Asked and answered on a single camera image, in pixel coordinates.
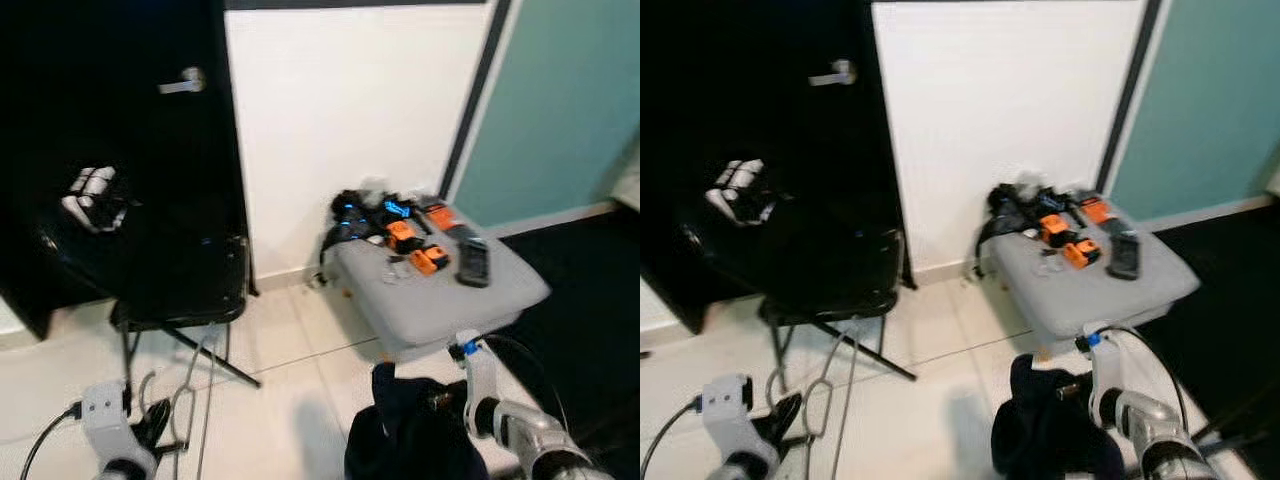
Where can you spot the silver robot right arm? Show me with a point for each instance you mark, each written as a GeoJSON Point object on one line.
{"type": "Point", "coordinates": [540, 440]}
{"type": "Point", "coordinates": [1160, 440]}

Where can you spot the black remote control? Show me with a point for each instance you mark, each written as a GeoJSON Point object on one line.
{"type": "Point", "coordinates": [473, 263]}
{"type": "Point", "coordinates": [1124, 255]}

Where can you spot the dark navy shirt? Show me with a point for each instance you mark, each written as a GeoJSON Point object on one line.
{"type": "Point", "coordinates": [1050, 430]}
{"type": "Point", "coordinates": [410, 440]}

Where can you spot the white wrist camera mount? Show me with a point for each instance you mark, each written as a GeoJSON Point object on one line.
{"type": "Point", "coordinates": [482, 375]}
{"type": "Point", "coordinates": [728, 410]}
{"type": "Point", "coordinates": [105, 415]}
{"type": "Point", "coordinates": [1108, 365]}

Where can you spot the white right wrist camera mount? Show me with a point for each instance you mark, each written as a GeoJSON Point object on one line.
{"type": "Point", "coordinates": [482, 375]}
{"type": "Point", "coordinates": [1108, 365]}

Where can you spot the grey plastic hanger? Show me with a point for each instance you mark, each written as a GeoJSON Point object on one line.
{"type": "Point", "coordinates": [177, 405]}
{"type": "Point", "coordinates": [812, 395]}

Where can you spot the orange and black device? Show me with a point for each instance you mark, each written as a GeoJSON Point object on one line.
{"type": "Point", "coordinates": [402, 236]}
{"type": "Point", "coordinates": [1095, 210]}
{"type": "Point", "coordinates": [430, 261]}
{"type": "Point", "coordinates": [1057, 230]}
{"type": "Point", "coordinates": [438, 215]}
{"type": "Point", "coordinates": [1082, 255]}

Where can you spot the black vertical wall trim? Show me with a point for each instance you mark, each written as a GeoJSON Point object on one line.
{"type": "Point", "coordinates": [476, 100]}
{"type": "Point", "coordinates": [1130, 100]}

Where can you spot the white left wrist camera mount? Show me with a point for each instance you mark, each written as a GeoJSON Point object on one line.
{"type": "Point", "coordinates": [105, 415]}
{"type": "Point", "coordinates": [728, 410]}

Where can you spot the white striped device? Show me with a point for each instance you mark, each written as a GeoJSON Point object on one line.
{"type": "Point", "coordinates": [95, 185]}
{"type": "Point", "coordinates": [740, 178]}

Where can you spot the black door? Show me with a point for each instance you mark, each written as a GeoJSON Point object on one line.
{"type": "Point", "coordinates": [760, 120]}
{"type": "Point", "coordinates": [120, 120]}

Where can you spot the grey upholstered ottoman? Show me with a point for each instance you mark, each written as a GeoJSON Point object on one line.
{"type": "Point", "coordinates": [440, 310]}
{"type": "Point", "coordinates": [1090, 300]}

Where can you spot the black folding chair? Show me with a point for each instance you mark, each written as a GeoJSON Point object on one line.
{"type": "Point", "coordinates": [180, 290]}
{"type": "Point", "coordinates": [830, 285]}

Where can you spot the black foam floor mat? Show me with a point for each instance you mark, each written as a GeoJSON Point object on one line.
{"type": "Point", "coordinates": [1240, 330]}
{"type": "Point", "coordinates": [590, 330]}

